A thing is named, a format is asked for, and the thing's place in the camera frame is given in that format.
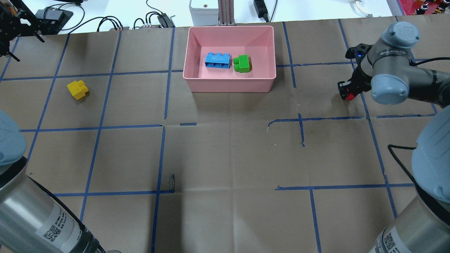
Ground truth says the pink plastic box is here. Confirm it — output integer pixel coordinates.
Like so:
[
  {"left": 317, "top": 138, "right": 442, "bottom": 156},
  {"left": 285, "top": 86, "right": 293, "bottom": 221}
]
[{"left": 183, "top": 26, "right": 276, "bottom": 93}]

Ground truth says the blue toy block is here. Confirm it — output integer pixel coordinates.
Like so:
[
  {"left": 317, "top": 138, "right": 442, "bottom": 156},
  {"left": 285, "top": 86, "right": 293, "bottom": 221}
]
[{"left": 204, "top": 52, "right": 231, "bottom": 69}]

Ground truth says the white plastic container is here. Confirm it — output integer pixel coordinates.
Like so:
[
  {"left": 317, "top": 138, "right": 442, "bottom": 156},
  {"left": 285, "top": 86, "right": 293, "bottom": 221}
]
[{"left": 189, "top": 0, "right": 219, "bottom": 27}]

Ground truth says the red toy block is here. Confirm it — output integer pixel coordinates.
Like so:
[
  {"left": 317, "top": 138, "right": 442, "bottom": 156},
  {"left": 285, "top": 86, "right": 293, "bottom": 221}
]
[{"left": 345, "top": 93, "right": 355, "bottom": 101}]

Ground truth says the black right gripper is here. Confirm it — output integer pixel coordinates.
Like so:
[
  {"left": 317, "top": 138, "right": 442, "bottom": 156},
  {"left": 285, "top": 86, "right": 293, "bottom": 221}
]
[{"left": 337, "top": 44, "right": 373, "bottom": 99}]

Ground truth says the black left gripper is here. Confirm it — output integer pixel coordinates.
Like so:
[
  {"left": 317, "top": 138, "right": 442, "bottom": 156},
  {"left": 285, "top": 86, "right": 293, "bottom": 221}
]
[{"left": 0, "top": 0, "right": 45, "bottom": 62}]

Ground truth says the yellow toy block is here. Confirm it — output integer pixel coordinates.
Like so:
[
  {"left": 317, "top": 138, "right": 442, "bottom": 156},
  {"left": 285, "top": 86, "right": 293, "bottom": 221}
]
[{"left": 66, "top": 80, "right": 89, "bottom": 100}]

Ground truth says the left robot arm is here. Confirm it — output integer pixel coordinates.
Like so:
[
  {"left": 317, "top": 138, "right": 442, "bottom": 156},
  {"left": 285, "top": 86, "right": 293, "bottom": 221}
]
[{"left": 0, "top": 111, "right": 105, "bottom": 253}]

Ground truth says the green toy block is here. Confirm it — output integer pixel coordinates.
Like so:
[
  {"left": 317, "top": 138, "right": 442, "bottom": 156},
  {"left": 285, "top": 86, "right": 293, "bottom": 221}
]
[{"left": 233, "top": 54, "right": 252, "bottom": 73}]

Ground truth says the aluminium frame post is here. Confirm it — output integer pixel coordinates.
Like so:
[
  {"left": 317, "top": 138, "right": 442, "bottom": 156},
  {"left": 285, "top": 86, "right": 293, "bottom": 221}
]
[{"left": 218, "top": 0, "right": 235, "bottom": 26}]

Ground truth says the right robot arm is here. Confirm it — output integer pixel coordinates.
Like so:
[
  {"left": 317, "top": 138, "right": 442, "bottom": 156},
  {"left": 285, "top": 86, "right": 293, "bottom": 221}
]
[{"left": 337, "top": 21, "right": 449, "bottom": 253}]

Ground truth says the black power adapter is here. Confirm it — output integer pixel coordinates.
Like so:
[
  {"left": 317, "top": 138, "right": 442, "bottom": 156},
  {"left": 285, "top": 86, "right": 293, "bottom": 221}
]
[{"left": 253, "top": 0, "right": 268, "bottom": 19}]

